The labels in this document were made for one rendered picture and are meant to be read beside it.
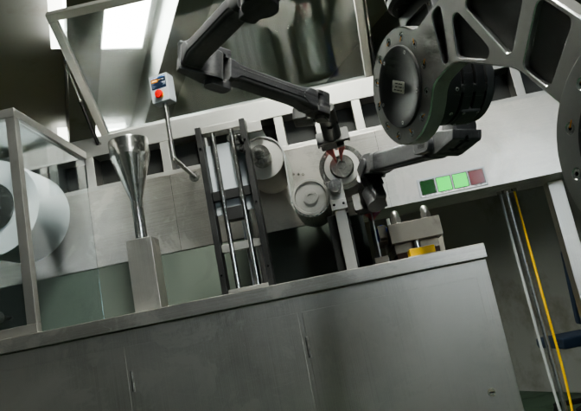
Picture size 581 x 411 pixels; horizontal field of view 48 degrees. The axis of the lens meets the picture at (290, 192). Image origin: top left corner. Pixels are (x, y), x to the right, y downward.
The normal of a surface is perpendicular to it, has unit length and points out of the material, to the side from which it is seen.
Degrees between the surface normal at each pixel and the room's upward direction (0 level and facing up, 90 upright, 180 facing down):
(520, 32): 90
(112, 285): 90
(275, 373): 90
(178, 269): 90
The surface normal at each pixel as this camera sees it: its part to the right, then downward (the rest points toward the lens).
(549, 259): -0.94, 0.11
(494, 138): -0.11, -0.19
